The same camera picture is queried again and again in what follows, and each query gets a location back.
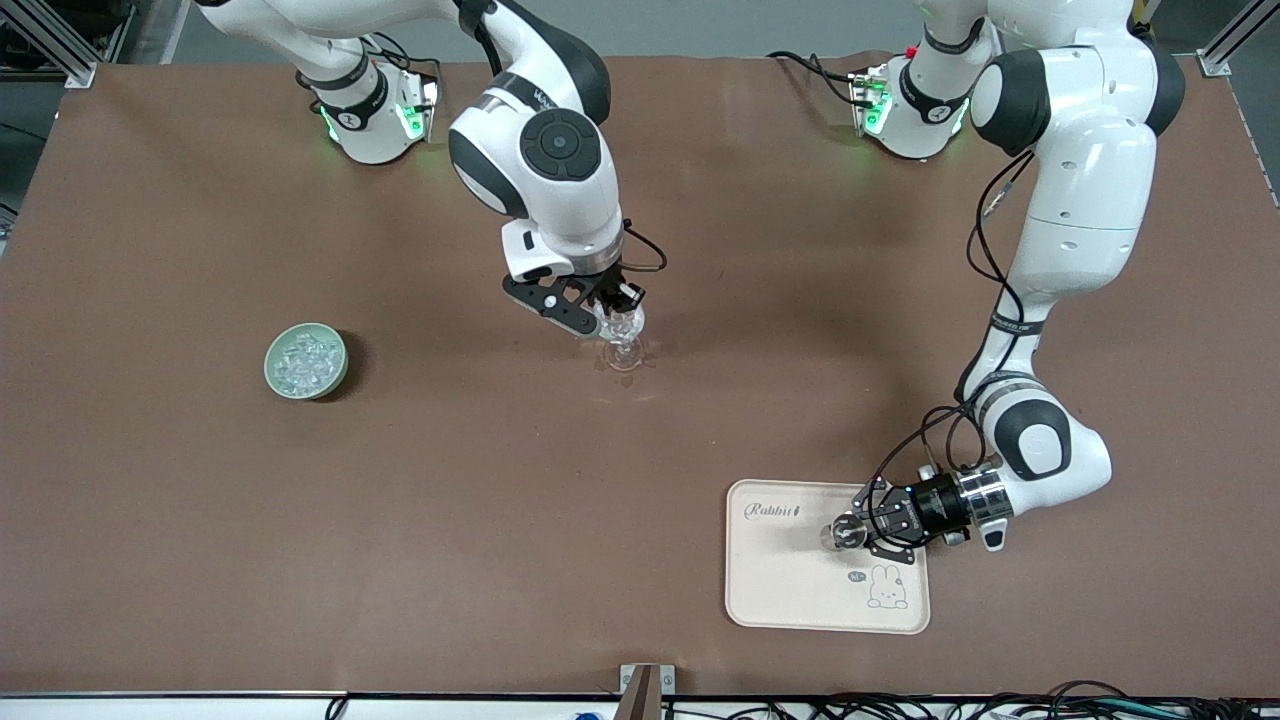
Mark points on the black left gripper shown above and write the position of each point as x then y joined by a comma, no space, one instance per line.
934,507

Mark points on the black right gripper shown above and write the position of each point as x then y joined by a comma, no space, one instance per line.
606,287

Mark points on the silver metal jigger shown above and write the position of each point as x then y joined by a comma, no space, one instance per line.
845,533

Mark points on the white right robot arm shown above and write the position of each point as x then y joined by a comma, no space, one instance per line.
560,200

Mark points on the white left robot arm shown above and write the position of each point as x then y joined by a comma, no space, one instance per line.
1080,200

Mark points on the clear wine glass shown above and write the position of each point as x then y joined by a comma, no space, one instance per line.
630,325

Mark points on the cream rabbit print tray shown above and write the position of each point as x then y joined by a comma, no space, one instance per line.
790,580

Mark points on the brown table cover mat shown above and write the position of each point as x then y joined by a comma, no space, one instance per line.
400,500

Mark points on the green round bowl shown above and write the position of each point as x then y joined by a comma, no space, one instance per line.
306,395

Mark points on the grey metal camera bracket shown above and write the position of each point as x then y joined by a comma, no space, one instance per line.
640,695

